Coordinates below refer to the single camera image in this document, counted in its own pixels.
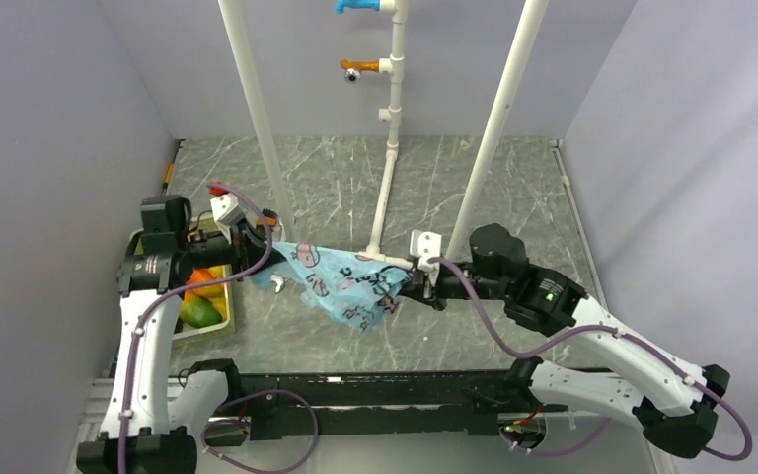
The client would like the orange handled tool at wall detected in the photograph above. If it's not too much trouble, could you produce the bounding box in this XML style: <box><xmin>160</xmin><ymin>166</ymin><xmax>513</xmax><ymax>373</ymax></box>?
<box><xmin>161</xmin><ymin>139</ymin><xmax>184</xmax><ymax>194</ymax></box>

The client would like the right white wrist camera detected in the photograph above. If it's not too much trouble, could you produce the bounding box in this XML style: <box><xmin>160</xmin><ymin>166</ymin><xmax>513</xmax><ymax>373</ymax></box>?
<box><xmin>408</xmin><ymin>230</ymin><xmax>442</xmax><ymax>273</ymax></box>

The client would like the light blue plastic bag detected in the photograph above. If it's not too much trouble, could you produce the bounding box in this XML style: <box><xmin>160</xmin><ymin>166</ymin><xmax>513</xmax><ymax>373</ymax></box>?
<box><xmin>251</xmin><ymin>242</ymin><xmax>411</xmax><ymax>332</ymax></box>

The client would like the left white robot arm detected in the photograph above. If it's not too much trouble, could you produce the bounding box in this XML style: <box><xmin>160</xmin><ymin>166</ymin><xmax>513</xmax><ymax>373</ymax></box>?
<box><xmin>76</xmin><ymin>193</ymin><xmax>273</xmax><ymax>473</ymax></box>

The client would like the white PVC pipe frame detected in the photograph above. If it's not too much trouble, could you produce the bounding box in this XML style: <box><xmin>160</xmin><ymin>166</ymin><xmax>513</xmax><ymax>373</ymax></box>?
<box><xmin>218</xmin><ymin>0</ymin><xmax>549</xmax><ymax>266</ymax></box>

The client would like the pale green fruit basket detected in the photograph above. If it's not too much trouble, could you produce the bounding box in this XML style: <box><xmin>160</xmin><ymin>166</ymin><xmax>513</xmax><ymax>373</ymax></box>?
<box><xmin>117</xmin><ymin>222</ymin><xmax>232</xmax><ymax>342</ymax></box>

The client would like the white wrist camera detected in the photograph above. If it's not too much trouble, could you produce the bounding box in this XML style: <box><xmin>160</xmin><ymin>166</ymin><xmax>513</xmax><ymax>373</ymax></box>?
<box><xmin>210</xmin><ymin>193</ymin><xmax>245</xmax><ymax>240</ymax></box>
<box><xmin>408</xmin><ymin>230</ymin><xmax>442</xmax><ymax>273</ymax></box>

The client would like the small orange black object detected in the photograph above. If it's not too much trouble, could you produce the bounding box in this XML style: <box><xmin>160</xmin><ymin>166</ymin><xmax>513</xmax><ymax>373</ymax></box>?
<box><xmin>258</xmin><ymin>208</ymin><xmax>279</xmax><ymax>228</ymax></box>

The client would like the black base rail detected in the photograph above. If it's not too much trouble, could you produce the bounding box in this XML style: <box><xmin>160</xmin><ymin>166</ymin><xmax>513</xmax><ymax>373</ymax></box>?
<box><xmin>214</xmin><ymin>370</ymin><xmax>540</xmax><ymax>440</ymax></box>

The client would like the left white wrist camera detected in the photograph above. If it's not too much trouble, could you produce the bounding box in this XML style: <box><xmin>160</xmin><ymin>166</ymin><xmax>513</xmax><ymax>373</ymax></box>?
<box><xmin>210</xmin><ymin>193</ymin><xmax>245</xmax><ymax>240</ymax></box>

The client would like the orange red fake mango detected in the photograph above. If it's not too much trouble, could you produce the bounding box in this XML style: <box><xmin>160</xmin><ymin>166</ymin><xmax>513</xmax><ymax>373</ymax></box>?
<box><xmin>187</xmin><ymin>267</ymin><xmax>225</xmax><ymax>299</ymax></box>

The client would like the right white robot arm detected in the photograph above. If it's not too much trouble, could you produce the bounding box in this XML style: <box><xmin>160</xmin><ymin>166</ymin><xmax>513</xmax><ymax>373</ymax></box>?
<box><xmin>404</xmin><ymin>224</ymin><xmax>730</xmax><ymax>459</ymax></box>

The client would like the green orange fake mango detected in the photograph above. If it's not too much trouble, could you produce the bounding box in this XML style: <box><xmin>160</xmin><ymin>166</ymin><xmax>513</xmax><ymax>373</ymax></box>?
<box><xmin>180</xmin><ymin>294</ymin><xmax>223</xmax><ymax>329</ymax></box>

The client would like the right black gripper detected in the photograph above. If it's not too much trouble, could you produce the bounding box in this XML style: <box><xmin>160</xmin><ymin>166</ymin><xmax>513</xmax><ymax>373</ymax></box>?
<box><xmin>390</xmin><ymin>257</ymin><xmax>510</xmax><ymax>310</ymax></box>

